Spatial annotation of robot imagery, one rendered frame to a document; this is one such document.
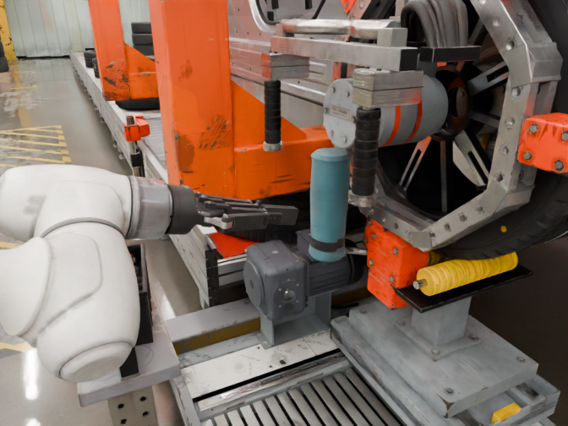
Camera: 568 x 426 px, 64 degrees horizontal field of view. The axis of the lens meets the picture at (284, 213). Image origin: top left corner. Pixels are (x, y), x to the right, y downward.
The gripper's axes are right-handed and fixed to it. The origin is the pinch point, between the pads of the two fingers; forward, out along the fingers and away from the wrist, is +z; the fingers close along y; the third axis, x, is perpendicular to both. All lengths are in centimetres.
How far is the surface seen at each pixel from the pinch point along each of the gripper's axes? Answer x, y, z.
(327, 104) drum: -19.7, 9.7, 11.9
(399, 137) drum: -17.0, -1.3, 21.9
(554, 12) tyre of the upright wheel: -41, -19, 27
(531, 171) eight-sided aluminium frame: -17.4, -23.3, 29.5
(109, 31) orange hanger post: -27, 241, 16
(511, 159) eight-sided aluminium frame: -18.6, -22.4, 24.5
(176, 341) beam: 58, 47, 7
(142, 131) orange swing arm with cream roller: 18, 173, 24
